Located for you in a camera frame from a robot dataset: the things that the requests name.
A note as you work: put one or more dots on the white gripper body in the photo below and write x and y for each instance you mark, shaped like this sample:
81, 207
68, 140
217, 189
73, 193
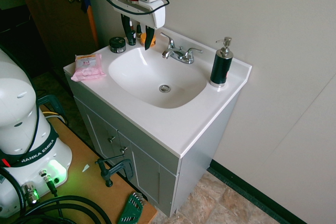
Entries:
157, 15

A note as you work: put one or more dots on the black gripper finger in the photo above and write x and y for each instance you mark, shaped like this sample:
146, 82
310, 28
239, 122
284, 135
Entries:
148, 39
128, 37

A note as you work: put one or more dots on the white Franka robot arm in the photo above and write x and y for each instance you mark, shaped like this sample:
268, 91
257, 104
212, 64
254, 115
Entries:
18, 103

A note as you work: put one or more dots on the tall dark dropper bottle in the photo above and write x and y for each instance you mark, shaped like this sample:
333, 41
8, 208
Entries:
132, 35

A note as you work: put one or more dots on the orange round jar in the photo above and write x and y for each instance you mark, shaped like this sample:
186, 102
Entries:
142, 41

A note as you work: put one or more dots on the small dark dropper bottle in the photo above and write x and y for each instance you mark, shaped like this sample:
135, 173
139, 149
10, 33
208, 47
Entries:
138, 34

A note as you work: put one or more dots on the black round jar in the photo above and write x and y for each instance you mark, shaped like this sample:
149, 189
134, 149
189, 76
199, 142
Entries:
117, 45

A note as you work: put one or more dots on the pink wipes pack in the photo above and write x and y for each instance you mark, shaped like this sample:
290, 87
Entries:
88, 70

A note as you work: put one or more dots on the chrome sink drain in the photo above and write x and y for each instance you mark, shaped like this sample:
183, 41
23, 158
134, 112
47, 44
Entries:
165, 88

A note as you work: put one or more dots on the brown wooden door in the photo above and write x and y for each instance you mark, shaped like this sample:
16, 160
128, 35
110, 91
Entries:
57, 24

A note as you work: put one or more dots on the black chrome soap dispenser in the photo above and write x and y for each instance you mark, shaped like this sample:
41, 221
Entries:
221, 66

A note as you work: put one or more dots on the white vanity sink top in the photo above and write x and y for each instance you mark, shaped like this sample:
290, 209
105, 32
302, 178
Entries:
157, 124

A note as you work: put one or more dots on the dark green crate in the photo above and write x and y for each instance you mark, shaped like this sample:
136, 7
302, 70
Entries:
53, 103

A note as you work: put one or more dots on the metal cabinet knob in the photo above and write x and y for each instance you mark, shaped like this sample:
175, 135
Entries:
123, 150
112, 139

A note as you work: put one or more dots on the gray vanity cabinet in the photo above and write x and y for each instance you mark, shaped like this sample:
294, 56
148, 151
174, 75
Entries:
149, 161

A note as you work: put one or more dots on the black C-clamp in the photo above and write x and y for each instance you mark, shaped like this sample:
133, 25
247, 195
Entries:
107, 172

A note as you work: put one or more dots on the white paper scrap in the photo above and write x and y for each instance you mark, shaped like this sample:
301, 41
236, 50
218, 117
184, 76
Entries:
85, 168

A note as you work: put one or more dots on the green hex key set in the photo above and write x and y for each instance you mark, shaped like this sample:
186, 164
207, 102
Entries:
130, 209

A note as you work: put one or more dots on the black baseboard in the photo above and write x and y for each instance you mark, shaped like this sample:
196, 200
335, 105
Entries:
252, 190

